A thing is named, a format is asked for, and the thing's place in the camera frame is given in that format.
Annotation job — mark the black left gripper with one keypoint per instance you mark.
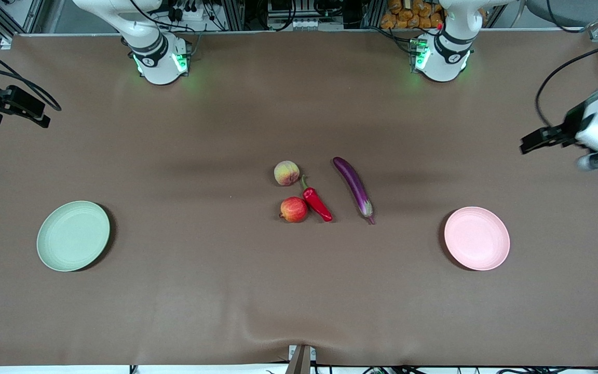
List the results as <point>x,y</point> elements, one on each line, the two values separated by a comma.
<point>570,124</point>

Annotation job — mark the long purple eggplant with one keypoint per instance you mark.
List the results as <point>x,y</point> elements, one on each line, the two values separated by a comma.
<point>353,184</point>

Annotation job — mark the red chili pepper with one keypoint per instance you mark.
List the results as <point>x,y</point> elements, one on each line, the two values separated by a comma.
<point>315,201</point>

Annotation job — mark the yellow pink peach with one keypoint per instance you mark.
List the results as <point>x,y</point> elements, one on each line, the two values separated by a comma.
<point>286,173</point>

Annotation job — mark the red apple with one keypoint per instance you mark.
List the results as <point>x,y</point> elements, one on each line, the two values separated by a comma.
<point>294,209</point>

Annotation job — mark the pink round plate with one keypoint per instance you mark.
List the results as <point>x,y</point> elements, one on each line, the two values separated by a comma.
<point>477,239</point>

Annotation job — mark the light green round plate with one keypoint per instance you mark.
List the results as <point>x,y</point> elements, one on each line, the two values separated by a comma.
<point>73,236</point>

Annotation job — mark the orange snack bags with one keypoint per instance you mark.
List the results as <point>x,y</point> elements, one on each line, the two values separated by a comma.
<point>410,15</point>

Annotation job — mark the white power strip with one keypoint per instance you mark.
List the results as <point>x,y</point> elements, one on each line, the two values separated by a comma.
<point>195,14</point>

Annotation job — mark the large table cover mat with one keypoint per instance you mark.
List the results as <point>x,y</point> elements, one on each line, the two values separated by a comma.
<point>226,130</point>

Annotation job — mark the metal table edge bracket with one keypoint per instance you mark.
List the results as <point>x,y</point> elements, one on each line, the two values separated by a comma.
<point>301,361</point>

